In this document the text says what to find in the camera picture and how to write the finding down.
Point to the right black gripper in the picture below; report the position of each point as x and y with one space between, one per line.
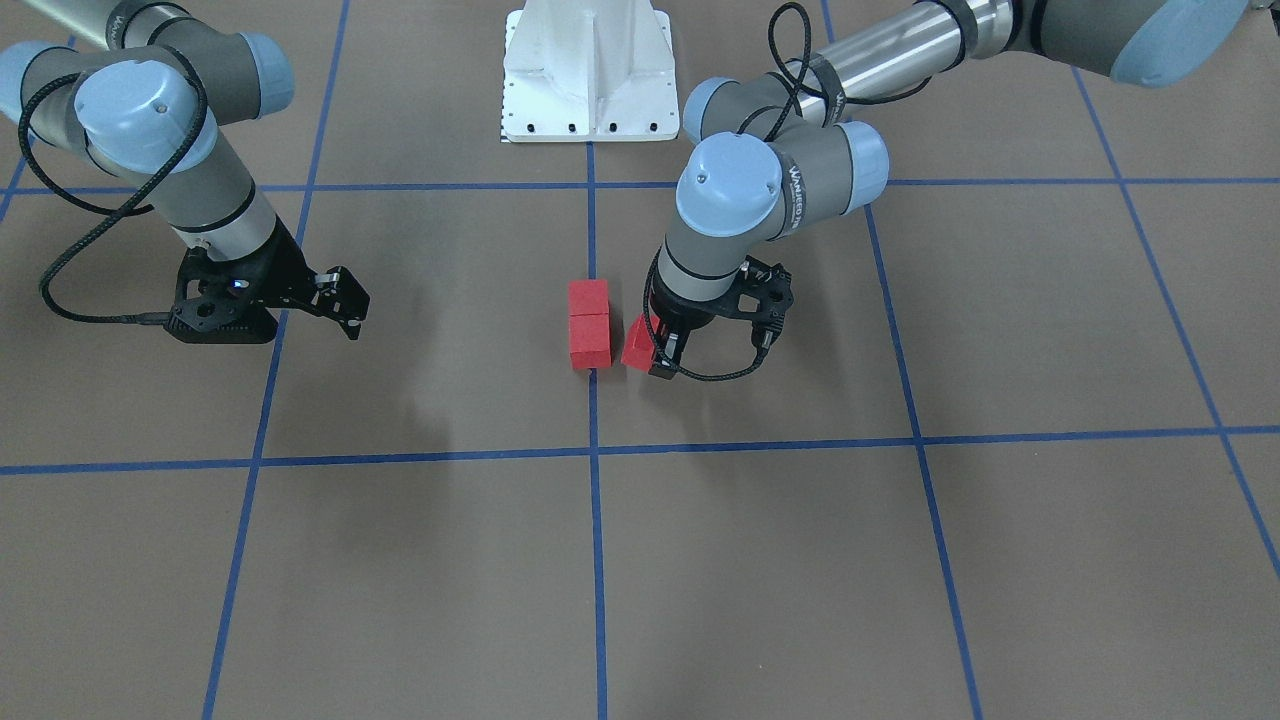
282 266

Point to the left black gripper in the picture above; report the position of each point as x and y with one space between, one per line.
692 309

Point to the red block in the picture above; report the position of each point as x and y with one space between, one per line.
591 341
638 350
589 297

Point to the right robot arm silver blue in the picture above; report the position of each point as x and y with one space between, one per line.
136 129

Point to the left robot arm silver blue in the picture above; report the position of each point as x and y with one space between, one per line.
773 155

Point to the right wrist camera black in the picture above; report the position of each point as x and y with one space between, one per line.
220 303

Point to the white central robot pedestal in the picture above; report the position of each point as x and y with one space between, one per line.
589 71

